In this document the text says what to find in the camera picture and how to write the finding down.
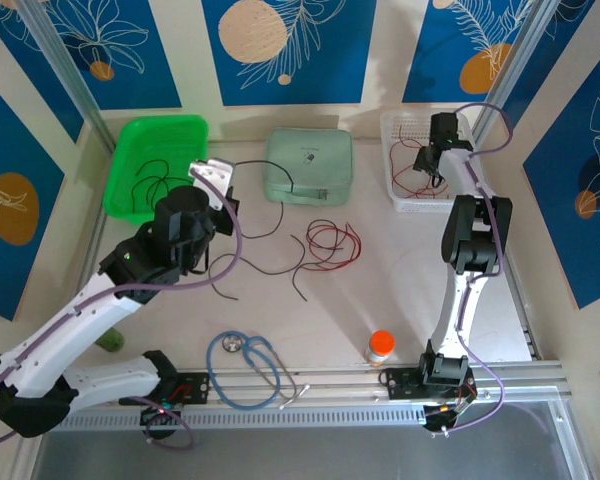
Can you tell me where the red cable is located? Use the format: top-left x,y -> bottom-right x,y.
389,142 -> 451,200
299,219 -> 364,274
392,124 -> 434,191

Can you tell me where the white plastic basket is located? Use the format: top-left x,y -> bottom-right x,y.
379,110 -> 481,214

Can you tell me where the mint green zip pouch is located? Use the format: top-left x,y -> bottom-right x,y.
264,127 -> 355,206

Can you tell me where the green plastic basket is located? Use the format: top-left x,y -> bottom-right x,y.
102,113 -> 211,227

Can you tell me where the blue stethoscope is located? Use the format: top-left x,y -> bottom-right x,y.
205,329 -> 311,412

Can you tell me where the small green bottle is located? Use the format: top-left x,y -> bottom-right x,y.
95,329 -> 126,354

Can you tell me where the orange lid pill bottle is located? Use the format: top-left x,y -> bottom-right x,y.
364,329 -> 396,369

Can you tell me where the grey metal sheet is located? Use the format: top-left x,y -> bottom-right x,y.
29,399 -> 589,480

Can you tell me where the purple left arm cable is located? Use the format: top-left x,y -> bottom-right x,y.
0,167 -> 246,451

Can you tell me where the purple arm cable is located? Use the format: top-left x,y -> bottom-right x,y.
0,167 -> 246,451
424,102 -> 514,436

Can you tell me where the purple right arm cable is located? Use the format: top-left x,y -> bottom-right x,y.
424,102 -> 514,436

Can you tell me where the aluminium frame post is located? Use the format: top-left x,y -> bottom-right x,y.
17,0 -> 117,151
472,0 -> 566,146

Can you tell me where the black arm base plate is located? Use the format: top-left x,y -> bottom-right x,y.
118,370 -> 212,407
382,367 -> 477,401

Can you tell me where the aluminium rail frame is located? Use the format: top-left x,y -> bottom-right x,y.
22,359 -> 569,414

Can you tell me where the grey slotted cable duct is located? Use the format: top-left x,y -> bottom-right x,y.
43,407 -> 427,432

